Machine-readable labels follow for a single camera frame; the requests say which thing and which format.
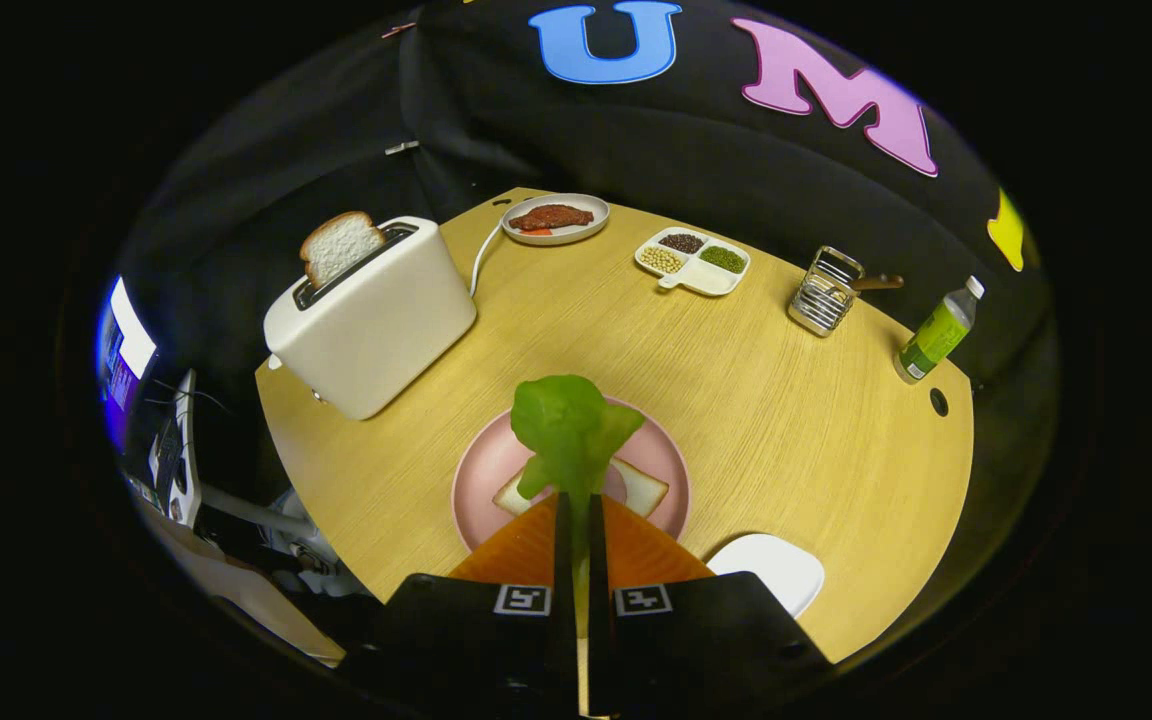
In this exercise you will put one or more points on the red meat slice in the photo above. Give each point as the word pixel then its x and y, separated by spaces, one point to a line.
pixel 551 217

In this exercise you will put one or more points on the black backdrop cloth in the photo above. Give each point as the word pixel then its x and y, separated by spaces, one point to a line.
pixel 736 170

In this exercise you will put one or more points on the pink round plate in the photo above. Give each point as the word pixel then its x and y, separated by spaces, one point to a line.
pixel 481 480

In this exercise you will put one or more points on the pile of dark beans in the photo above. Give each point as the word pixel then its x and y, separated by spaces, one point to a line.
pixel 682 242

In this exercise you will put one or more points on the pile of green beans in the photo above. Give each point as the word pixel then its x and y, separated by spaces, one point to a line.
pixel 723 259

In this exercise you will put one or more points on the white toaster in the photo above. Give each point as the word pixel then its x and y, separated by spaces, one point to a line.
pixel 376 330

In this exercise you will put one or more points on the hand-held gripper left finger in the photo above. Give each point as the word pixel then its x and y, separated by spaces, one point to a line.
pixel 564 550

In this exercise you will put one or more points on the green label plastic bottle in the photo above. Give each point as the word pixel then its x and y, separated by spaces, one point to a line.
pixel 936 335

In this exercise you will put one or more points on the toasted bread slice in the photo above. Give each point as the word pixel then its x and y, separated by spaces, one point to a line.
pixel 336 245

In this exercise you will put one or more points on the white bread slice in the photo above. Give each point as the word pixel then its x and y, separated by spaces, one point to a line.
pixel 641 488

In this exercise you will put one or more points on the green lettuce leaf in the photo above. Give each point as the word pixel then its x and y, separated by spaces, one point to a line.
pixel 566 425

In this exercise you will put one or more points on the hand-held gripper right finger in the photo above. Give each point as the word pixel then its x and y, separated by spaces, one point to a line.
pixel 597 550

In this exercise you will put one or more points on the small grey plate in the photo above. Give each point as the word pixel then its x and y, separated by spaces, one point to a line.
pixel 576 236

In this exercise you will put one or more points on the white square plate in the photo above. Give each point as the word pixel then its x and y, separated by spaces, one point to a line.
pixel 771 570

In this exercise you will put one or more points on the computer monitor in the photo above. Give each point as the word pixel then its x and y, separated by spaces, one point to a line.
pixel 126 350

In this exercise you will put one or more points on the white divided dish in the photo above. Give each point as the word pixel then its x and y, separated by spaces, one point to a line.
pixel 706 280

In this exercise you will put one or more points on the pile of yellow soybeans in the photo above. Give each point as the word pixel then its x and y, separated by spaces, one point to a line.
pixel 661 260

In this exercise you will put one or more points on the white and black device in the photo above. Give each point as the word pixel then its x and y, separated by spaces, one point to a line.
pixel 181 480

